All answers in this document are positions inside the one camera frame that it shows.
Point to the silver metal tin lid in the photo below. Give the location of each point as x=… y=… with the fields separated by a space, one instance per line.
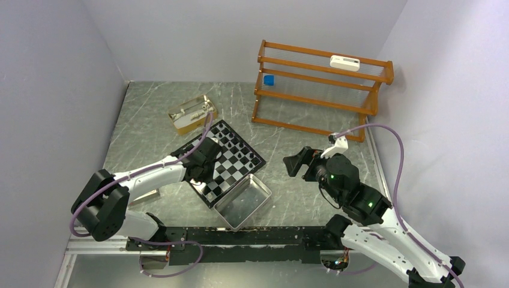
x=242 y=202

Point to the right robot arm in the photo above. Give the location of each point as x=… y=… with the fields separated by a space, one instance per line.
x=370 y=224

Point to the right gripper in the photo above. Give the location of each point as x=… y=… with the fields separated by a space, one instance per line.
x=307 y=155

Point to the black white chessboard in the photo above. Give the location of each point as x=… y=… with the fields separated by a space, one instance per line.
x=236 y=159

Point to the blue cube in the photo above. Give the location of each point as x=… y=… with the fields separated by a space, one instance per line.
x=268 y=80

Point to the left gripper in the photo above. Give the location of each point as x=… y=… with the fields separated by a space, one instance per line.
x=208 y=177

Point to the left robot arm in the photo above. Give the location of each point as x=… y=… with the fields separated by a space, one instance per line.
x=102 y=206

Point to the small white card box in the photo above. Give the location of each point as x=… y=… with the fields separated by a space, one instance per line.
x=149 y=196

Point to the white rectangular device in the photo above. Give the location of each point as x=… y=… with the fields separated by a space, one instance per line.
x=345 y=63

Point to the orange wooden rack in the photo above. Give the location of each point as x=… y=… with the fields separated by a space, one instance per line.
x=304 y=75

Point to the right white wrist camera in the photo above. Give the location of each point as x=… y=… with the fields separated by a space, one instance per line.
x=339 y=145

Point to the gold tin of white pieces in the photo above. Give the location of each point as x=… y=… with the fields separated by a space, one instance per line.
x=191 y=114

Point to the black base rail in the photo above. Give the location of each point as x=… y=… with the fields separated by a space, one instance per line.
x=306 y=244

